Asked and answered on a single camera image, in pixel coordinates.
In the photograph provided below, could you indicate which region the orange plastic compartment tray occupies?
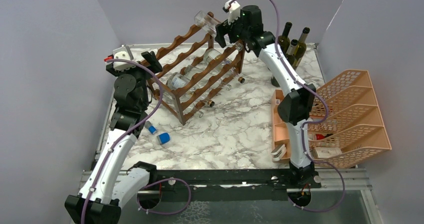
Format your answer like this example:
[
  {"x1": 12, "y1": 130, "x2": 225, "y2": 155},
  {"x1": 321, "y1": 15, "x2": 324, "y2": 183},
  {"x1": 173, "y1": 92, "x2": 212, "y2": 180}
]
[{"x1": 270, "y1": 89, "x2": 291, "y2": 164}]

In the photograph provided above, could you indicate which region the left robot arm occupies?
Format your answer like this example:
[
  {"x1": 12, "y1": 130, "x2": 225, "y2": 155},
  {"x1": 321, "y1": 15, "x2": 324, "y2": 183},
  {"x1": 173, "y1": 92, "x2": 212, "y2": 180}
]
[{"x1": 64, "y1": 51, "x2": 163, "y2": 224}]

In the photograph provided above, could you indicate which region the clear bottle lower rack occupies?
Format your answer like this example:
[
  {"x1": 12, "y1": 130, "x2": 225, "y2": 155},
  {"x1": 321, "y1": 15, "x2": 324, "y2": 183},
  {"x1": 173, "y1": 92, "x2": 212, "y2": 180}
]
[{"x1": 166, "y1": 72, "x2": 232, "y2": 91}]

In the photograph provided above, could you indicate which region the small blue grey cap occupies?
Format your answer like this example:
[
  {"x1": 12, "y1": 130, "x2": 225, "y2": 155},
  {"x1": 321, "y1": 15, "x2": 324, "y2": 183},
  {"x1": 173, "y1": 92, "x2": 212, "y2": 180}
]
[{"x1": 144, "y1": 121, "x2": 158, "y2": 135}]

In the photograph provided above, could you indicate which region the green wine bottle black cap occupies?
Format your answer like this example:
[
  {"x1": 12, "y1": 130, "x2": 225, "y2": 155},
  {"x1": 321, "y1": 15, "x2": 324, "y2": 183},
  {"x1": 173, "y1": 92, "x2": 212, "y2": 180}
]
[{"x1": 278, "y1": 22, "x2": 292, "y2": 54}]

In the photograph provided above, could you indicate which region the cork bottle end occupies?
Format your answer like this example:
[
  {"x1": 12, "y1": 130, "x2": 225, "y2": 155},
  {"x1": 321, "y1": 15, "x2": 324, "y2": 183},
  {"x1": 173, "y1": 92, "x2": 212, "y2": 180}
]
[
  {"x1": 207, "y1": 100, "x2": 215, "y2": 107},
  {"x1": 237, "y1": 77, "x2": 245, "y2": 84}
]

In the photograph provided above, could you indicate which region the green wine bottle silver cap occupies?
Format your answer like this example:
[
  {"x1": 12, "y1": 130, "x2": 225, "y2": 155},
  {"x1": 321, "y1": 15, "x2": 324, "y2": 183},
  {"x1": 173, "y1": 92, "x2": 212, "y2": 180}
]
[{"x1": 293, "y1": 27, "x2": 310, "y2": 70}]

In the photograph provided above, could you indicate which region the green wine bottle white label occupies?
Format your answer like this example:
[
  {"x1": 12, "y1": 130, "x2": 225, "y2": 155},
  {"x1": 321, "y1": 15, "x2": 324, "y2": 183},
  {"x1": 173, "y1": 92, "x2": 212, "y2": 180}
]
[{"x1": 271, "y1": 39, "x2": 298, "y2": 87}]

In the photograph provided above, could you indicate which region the cork bottle end lower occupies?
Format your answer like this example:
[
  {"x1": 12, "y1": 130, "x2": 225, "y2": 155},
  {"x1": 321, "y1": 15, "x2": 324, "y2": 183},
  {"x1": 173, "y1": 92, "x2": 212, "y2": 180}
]
[{"x1": 207, "y1": 100, "x2": 215, "y2": 107}]

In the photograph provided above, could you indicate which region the brown wooden wine rack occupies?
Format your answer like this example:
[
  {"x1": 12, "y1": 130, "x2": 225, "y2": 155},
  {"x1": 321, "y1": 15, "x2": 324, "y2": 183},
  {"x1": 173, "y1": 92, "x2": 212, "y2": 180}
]
[{"x1": 156, "y1": 22, "x2": 245, "y2": 125}]

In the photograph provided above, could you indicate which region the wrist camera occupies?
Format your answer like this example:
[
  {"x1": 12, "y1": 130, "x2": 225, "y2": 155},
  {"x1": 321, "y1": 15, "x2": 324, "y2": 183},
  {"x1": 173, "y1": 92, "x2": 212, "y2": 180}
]
[
  {"x1": 223, "y1": 0, "x2": 241, "y2": 24},
  {"x1": 104, "y1": 45, "x2": 135, "y2": 71}
]

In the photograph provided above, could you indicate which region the red item in tray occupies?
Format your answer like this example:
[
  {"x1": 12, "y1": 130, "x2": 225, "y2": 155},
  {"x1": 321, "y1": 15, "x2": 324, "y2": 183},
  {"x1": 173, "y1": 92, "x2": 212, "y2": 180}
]
[{"x1": 313, "y1": 134, "x2": 333, "y2": 140}]

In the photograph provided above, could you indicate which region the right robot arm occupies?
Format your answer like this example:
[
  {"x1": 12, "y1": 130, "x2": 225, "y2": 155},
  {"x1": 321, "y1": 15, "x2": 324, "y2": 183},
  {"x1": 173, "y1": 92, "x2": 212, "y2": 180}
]
[{"x1": 215, "y1": 2, "x2": 317, "y2": 188}]

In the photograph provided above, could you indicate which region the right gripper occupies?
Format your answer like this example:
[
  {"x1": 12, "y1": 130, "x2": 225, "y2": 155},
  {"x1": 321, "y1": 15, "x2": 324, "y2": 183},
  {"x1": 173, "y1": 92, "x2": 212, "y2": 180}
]
[{"x1": 213, "y1": 10, "x2": 249, "y2": 49}]

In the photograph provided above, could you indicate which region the cork bottle end right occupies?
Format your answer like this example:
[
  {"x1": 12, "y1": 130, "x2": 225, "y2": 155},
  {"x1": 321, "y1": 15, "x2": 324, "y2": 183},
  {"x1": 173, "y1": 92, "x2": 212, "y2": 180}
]
[{"x1": 237, "y1": 77, "x2": 245, "y2": 84}]

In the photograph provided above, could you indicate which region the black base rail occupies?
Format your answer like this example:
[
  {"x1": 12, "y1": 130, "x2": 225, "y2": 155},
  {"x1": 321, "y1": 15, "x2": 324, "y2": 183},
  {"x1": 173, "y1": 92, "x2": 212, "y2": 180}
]
[{"x1": 136, "y1": 169, "x2": 321, "y2": 205}]

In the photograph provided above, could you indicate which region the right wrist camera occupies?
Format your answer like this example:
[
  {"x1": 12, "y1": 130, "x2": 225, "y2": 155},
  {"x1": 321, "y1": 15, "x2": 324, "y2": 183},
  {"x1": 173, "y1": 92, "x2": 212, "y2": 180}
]
[{"x1": 223, "y1": 0, "x2": 241, "y2": 24}]

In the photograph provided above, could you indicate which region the blue grey sharpener block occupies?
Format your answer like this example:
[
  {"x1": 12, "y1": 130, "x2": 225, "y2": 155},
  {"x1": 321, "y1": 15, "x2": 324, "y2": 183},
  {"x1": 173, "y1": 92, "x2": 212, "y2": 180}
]
[{"x1": 156, "y1": 133, "x2": 171, "y2": 145}]

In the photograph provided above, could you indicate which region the orange plastic file organizer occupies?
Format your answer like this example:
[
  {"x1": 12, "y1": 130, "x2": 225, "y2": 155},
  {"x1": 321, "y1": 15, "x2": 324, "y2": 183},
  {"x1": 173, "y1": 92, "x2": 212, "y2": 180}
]
[{"x1": 308, "y1": 69, "x2": 392, "y2": 169}]

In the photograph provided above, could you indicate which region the white box in tray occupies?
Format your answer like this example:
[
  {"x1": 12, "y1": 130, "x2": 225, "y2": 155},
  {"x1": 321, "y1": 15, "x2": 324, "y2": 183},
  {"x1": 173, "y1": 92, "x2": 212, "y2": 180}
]
[{"x1": 312, "y1": 147, "x2": 342, "y2": 159}]

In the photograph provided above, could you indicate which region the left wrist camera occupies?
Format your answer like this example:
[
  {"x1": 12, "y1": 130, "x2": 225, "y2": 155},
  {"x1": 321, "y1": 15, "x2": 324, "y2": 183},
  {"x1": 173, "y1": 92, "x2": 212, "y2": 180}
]
[{"x1": 104, "y1": 45, "x2": 135, "y2": 71}]

